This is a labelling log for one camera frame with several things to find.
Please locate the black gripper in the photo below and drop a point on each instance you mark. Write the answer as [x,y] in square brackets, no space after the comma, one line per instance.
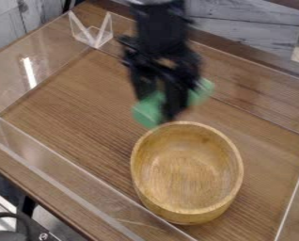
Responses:
[158,53]

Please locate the green rectangular block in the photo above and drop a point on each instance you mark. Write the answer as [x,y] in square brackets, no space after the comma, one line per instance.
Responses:
[147,109]

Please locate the brown wooden bowl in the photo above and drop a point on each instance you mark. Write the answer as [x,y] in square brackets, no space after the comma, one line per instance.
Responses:
[187,172]

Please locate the clear acrylic corner bracket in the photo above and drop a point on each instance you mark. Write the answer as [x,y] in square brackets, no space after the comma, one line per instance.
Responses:
[93,36]

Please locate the black table leg bracket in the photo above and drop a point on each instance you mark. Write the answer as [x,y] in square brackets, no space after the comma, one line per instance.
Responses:
[25,225]

